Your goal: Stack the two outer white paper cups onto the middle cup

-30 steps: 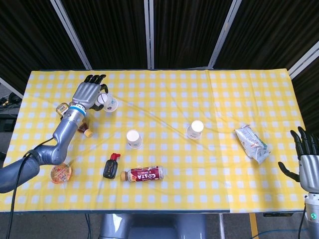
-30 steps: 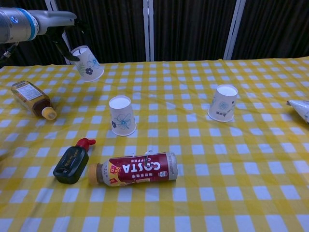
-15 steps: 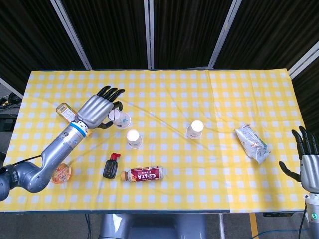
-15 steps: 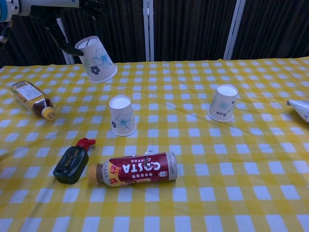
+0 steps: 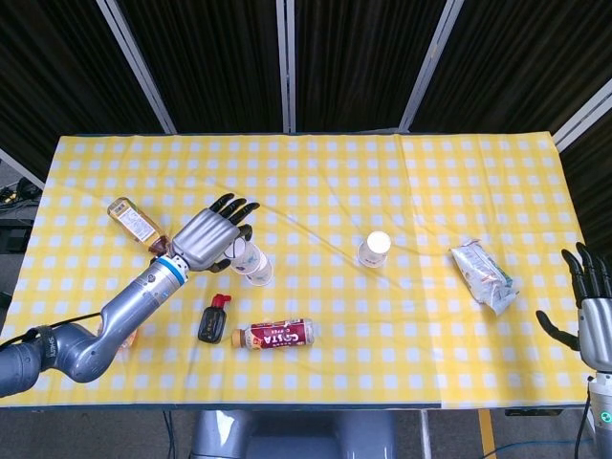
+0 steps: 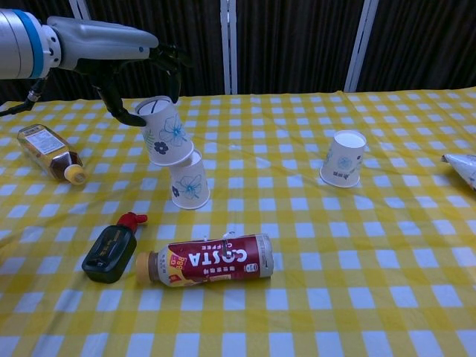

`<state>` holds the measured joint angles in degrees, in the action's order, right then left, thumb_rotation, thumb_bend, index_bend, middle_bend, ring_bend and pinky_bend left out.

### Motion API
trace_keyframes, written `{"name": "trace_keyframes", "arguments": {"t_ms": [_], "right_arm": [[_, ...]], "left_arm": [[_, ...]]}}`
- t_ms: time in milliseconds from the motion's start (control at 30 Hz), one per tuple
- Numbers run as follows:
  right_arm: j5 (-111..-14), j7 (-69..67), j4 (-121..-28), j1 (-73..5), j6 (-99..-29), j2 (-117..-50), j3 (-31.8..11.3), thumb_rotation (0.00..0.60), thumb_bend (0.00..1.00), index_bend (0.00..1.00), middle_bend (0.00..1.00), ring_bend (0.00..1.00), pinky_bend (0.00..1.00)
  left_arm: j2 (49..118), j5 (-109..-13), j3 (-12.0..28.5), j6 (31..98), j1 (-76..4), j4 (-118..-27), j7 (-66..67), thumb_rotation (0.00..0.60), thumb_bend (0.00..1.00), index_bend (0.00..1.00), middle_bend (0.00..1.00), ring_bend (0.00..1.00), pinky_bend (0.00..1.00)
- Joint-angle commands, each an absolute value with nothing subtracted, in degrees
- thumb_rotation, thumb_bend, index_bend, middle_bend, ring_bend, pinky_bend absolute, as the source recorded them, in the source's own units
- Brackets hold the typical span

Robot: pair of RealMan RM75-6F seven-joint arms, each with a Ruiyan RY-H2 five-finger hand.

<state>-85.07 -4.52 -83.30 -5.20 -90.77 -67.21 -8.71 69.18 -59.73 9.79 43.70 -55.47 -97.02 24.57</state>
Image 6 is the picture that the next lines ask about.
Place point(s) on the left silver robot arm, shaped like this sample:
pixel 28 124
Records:
pixel 16 44

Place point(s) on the paper cup with blue flower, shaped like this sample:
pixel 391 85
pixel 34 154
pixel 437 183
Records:
pixel 189 186

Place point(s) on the black pleated curtain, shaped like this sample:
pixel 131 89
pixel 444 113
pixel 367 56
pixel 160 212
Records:
pixel 290 44

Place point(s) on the paper cup with green print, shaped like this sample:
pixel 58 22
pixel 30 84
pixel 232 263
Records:
pixel 344 160

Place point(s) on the black bottle with red cap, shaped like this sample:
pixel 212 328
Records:
pixel 106 251

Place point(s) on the silver snack bag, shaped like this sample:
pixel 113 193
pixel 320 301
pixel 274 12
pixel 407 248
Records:
pixel 465 167

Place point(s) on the yellow white checked tablecloth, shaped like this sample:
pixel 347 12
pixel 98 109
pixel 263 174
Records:
pixel 305 290

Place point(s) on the paper cup with marked base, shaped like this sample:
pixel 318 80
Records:
pixel 167 134

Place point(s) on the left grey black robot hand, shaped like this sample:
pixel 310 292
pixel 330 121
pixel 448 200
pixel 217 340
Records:
pixel 96 42

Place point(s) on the red Costa coffee bottle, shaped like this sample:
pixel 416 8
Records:
pixel 208 258

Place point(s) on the tea bottle with yellow cap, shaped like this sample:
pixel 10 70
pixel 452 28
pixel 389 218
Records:
pixel 42 145

